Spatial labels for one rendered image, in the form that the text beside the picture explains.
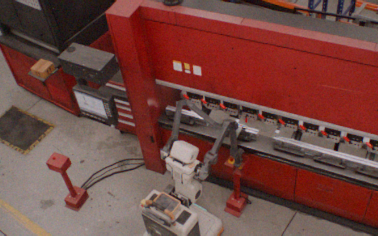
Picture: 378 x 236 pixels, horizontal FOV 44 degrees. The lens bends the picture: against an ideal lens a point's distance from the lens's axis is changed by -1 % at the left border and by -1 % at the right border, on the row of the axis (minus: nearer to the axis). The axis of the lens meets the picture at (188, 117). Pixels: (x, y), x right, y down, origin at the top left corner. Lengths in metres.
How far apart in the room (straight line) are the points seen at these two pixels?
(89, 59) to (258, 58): 1.53
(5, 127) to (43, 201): 1.51
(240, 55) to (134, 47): 0.98
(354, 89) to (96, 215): 3.21
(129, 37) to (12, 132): 3.06
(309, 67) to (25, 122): 4.28
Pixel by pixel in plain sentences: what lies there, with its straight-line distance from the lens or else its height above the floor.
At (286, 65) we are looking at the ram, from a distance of 4.04.
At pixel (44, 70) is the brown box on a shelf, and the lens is 5.87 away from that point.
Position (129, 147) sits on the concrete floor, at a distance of 6.12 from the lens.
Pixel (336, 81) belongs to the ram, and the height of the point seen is 1.91.
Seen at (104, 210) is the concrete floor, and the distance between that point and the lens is 5.62.
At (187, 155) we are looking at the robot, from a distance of 4.16.
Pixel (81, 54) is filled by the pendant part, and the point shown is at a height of 1.95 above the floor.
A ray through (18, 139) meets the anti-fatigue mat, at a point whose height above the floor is 0.01.
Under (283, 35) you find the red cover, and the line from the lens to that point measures 3.83.
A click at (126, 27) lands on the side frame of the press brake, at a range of 4.26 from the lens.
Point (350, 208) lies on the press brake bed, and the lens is 5.09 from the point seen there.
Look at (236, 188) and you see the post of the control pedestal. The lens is 5.13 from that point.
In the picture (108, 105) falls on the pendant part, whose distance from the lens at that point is 4.49.
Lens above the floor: 4.57
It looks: 46 degrees down
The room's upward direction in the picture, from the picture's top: 8 degrees counter-clockwise
